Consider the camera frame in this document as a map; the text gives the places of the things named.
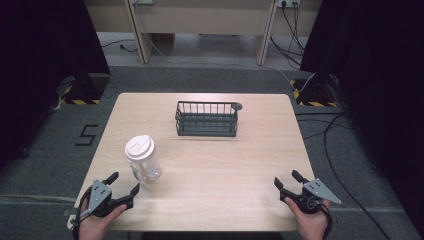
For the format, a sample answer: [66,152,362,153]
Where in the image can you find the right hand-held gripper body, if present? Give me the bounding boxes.
[279,178,342,215]

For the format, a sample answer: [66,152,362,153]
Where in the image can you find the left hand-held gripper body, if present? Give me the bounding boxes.
[87,179,135,218]

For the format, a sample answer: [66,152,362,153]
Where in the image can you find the clear cup with white lid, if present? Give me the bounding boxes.
[124,134,163,183]

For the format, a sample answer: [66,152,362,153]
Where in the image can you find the black wire basket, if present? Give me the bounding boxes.
[174,100,244,138]

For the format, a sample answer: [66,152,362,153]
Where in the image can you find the person's right hand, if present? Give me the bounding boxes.
[284,197,331,240]

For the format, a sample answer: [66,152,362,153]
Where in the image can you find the person's left hand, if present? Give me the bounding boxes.
[78,198,128,240]

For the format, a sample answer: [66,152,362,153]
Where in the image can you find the wooden table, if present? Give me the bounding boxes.
[68,92,316,232]

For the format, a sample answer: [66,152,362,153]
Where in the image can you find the black stand base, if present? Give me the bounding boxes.
[59,72,111,106]
[289,72,344,108]

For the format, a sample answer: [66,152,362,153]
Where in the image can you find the black curtain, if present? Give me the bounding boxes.
[299,0,424,231]
[0,0,111,171]

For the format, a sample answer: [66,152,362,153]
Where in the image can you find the beige desk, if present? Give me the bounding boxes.
[83,0,324,66]

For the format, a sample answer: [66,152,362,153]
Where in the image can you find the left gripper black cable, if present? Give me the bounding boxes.
[72,187,93,240]

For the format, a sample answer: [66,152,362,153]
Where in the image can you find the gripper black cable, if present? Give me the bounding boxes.
[72,187,93,240]
[319,203,334,240]

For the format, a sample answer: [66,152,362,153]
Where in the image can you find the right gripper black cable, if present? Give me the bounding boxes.
[319,203,334,240]

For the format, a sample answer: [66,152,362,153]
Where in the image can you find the black floor cable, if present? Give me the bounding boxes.
[295,111,393,240]

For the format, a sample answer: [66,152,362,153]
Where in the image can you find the black cable with plug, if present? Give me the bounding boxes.
[101,39,138,54]

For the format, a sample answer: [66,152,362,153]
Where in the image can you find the hanging black cables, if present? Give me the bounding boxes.
[269,2,306,70]

